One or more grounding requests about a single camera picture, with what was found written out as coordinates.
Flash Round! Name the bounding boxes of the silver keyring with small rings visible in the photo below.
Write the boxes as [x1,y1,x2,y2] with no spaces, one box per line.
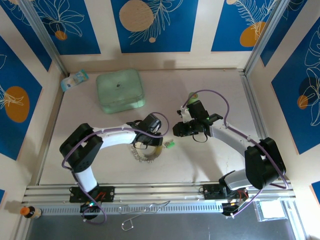
[129,144,163,164]

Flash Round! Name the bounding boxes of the green cylindrical bottle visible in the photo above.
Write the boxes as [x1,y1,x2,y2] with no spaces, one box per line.
[187,91,200,105]

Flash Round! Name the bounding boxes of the mint green zipper case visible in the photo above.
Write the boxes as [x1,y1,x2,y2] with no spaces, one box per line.
[96,68,147,115]

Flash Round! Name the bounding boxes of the blue wet wipes packet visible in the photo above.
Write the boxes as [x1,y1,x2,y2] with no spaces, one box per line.
[60,69,90,93]

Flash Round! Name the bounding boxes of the clear plastic bag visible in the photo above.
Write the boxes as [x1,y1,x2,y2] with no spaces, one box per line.
[253,199,288,222]

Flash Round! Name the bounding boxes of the small bottle with orange cap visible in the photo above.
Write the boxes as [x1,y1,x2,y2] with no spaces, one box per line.
[19,205,43,220]

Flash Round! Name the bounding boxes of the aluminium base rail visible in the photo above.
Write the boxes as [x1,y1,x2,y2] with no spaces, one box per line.
[23,184,296,201]

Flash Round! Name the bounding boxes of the aluminium side rail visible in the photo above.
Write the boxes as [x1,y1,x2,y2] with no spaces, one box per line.
[36,73,68,186]
[239,71,280,180]

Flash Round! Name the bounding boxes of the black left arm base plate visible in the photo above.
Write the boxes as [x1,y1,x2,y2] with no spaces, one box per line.
[69,186,116,203]

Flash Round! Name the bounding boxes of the grey slotted cable duct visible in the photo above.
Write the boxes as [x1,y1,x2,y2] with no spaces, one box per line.
[41,202,224,215]

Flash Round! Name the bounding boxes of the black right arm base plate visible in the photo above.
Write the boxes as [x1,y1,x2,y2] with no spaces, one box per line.
[202,184,251,201]

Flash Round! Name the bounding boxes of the bent metal wire hook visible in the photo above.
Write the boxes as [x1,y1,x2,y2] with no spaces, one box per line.
[117,200,171,232]

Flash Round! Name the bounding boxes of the aluminium frame post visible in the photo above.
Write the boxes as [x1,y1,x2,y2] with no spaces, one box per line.
[242,0,292,76]
[17,0,70,78]

